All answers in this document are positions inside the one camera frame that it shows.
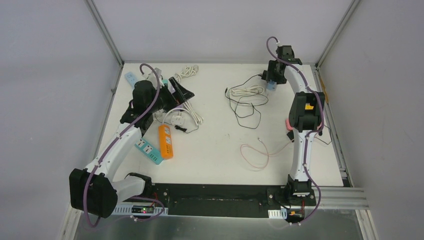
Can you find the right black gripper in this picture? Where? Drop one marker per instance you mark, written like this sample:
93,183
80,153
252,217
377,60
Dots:
272,64

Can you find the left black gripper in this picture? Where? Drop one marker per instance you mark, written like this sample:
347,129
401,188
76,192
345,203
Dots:
174,91

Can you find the light blue small adapter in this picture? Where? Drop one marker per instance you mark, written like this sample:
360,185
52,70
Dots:
271,87

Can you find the pink plug adapter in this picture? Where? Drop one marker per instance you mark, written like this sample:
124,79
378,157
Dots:
288,126

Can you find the orange power strip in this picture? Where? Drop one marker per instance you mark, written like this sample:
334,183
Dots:
165,142

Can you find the black multi-port charger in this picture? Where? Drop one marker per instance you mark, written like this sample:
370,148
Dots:
264,76

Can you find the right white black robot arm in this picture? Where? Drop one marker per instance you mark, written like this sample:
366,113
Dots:
306,118

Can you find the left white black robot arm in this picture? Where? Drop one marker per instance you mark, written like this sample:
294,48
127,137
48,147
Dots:
92,189

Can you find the white round socket adapter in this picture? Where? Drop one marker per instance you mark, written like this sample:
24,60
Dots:
178,120

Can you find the light blue power strip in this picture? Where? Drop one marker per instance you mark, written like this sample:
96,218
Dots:
131,79

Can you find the teal power strip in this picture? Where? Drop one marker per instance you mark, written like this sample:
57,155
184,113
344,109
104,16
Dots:
149,151

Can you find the black power adapter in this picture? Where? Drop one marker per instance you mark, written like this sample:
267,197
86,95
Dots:
290,135

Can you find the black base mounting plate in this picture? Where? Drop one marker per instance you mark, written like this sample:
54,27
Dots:
219,200

